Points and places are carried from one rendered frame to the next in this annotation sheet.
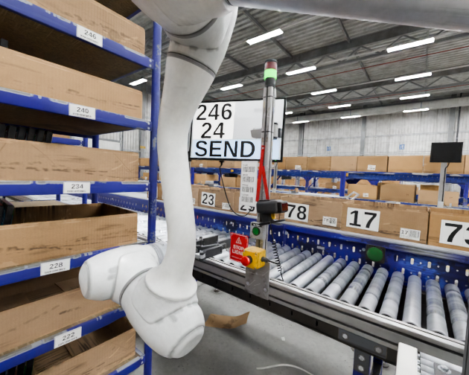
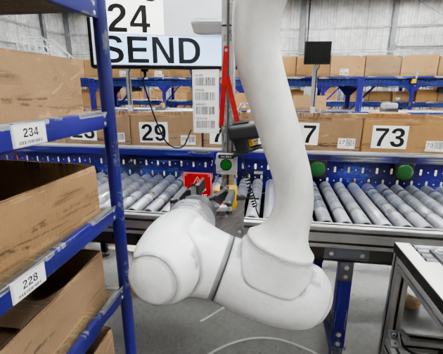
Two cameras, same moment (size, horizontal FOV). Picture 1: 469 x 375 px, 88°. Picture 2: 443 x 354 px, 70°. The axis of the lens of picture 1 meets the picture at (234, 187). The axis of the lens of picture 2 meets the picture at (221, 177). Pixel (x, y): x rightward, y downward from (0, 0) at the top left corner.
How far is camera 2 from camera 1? 0.42 m
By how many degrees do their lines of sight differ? 31
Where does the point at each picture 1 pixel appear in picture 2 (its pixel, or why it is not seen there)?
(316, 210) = not seen: hidden behind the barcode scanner
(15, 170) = not seen: outside the picture
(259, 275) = (230, 218)
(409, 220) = (347, 129)
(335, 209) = not seen: hidden behind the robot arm
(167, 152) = (271, 64)
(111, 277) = (197, 265)
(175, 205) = (295, 143)
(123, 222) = (82, 183)
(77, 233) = (31, 218)
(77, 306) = (51, 332)
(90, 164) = (22, 85)
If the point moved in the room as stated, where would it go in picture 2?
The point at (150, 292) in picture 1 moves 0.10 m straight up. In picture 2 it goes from (285, 263) to (290, 192)
